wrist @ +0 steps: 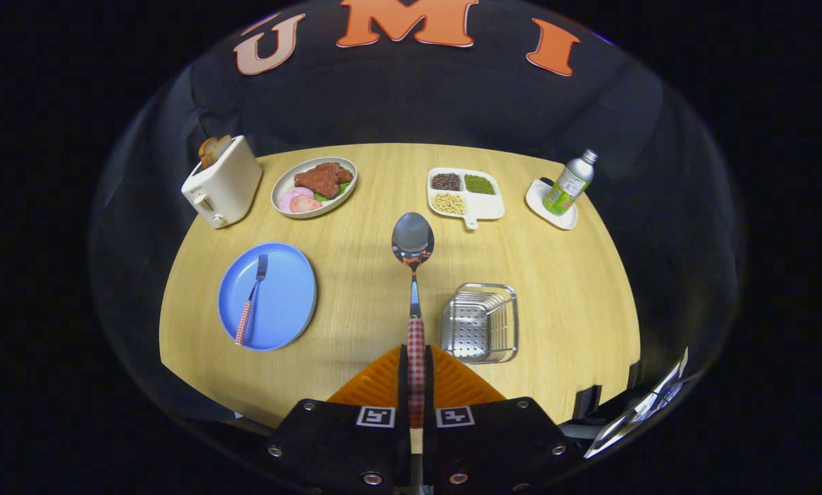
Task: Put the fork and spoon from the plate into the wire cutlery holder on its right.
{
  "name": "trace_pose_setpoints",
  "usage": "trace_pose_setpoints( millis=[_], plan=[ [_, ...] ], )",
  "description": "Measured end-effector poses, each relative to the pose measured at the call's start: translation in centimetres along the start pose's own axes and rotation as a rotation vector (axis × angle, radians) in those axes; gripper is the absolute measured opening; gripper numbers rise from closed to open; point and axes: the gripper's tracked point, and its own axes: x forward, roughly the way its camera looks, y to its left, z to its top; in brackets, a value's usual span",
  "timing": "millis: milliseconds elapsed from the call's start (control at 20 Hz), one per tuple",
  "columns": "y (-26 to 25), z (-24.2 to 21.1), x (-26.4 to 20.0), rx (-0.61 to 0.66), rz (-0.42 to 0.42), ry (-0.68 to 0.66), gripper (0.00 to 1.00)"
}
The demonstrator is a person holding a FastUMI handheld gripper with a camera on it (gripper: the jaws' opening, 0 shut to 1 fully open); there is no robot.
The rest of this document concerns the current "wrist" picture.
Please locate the brown toast slice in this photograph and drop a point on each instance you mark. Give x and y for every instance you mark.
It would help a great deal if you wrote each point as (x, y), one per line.
(207, 152)
(221, 146)

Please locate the silver bottle green label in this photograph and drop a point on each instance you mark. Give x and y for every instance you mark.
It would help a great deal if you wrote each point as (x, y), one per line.
(569, 185)

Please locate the pink ham slice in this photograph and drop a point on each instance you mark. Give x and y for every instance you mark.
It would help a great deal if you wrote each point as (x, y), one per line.
(308, 204)
(289, 197)

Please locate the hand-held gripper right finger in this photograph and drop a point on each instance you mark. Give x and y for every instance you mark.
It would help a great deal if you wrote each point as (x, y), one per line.
(429, 381)

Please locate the white toaster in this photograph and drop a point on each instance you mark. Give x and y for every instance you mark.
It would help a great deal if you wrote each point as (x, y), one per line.
(229, 185)

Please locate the white divided dish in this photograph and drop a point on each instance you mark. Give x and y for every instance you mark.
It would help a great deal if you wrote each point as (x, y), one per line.
(490, 205)

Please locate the pile of green beans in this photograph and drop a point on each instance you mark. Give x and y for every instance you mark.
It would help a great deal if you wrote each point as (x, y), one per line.
(480, 184)

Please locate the brown meat steak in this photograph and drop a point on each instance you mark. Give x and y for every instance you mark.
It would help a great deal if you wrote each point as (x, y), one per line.
(321, 180)

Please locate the small white tray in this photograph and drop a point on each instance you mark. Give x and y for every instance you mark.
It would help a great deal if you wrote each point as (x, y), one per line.
(538, 199)

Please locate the pile of yellow soybeans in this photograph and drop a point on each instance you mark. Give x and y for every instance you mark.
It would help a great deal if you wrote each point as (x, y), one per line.
(449, 203)

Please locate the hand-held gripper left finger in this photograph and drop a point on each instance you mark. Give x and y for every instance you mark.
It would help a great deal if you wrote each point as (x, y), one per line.
(403, 381)

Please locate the black backdrop cloth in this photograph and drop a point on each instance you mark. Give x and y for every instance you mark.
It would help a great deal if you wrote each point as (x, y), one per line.
(411, 103)

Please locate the pile of dark red beans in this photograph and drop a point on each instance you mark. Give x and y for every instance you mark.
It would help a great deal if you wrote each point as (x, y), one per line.
(446, 181)

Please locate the metal perforated basket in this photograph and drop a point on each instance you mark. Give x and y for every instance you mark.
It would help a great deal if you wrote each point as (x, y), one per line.
(476, 323)

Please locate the blue round plate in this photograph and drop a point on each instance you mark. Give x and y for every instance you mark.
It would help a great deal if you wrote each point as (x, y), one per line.
(284, 302)

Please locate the beige round food plate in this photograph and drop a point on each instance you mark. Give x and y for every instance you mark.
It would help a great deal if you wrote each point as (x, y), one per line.
(282, 189)

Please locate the green lettuce leaf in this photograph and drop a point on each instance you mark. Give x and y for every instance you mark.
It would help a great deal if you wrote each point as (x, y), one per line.
(342, 188)

